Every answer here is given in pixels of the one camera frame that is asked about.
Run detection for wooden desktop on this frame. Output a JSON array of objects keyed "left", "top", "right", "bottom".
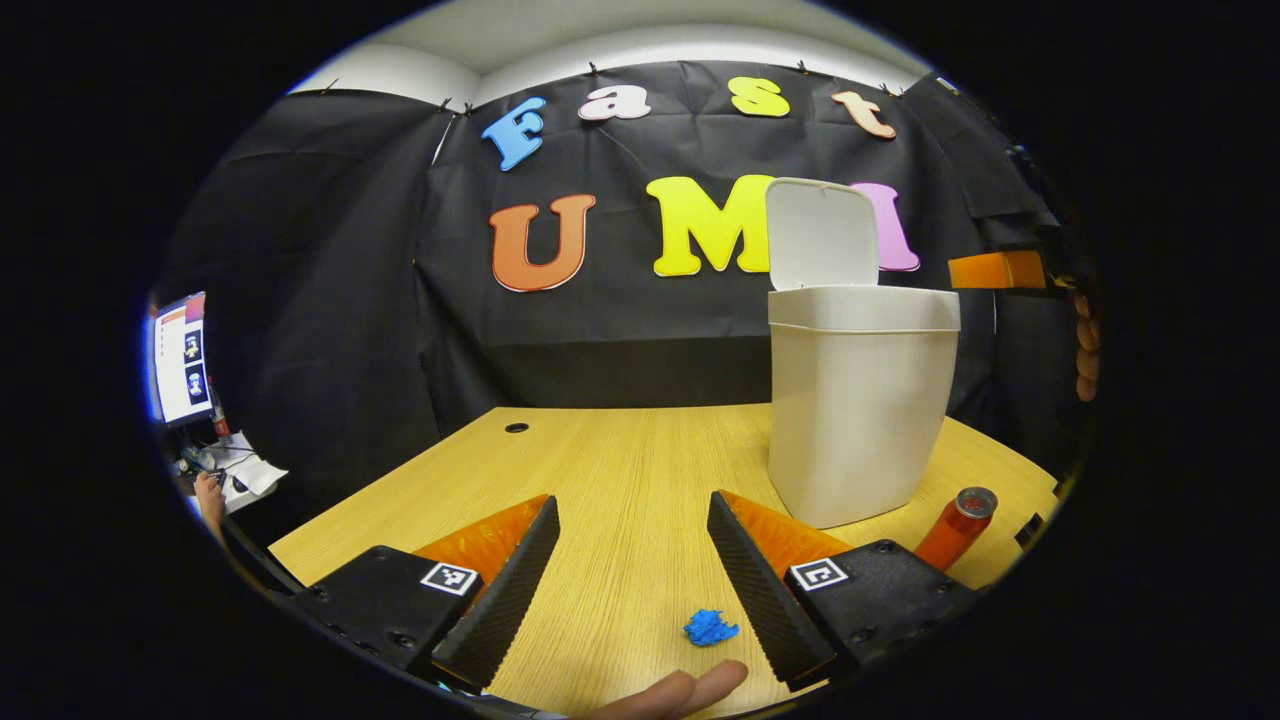
[{"left": 268, "top": 403, "right": 1061, "bottom": 720}]

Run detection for white papers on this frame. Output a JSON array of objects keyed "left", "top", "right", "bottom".
[{"left": 222, "top": 452, "right": 289, "bottom": 513}]

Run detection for blue paper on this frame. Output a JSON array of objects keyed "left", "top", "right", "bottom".
[{"left": 683, "top": 609, "right": 741, "bottom": 647}]

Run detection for computer monitor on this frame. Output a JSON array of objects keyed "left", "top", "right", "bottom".
[{"left": 150, "top": 291, "right": 213, "bottom": 429}]

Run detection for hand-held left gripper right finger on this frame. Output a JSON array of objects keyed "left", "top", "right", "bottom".
[{"left": 707, "top": 490, "right": 979, "bottom": 693}]

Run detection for white desktop garbage bin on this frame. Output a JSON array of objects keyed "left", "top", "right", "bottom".
[{"left": 765, "top": 177, "right": 961, "bottom": 529}]

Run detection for red pop can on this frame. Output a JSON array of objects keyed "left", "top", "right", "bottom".
[{"left": 913, "top": 487, "right": 999, "bottom": 573}]

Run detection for black backdrop cloth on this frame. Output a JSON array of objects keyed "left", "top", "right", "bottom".
[{"left": 150, "top": 60, "right": 1091, "bottom": 521}]

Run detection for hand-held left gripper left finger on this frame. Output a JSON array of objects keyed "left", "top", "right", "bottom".
[{"left": 290, "top": 494, "right": 561, "bottom": 693}]

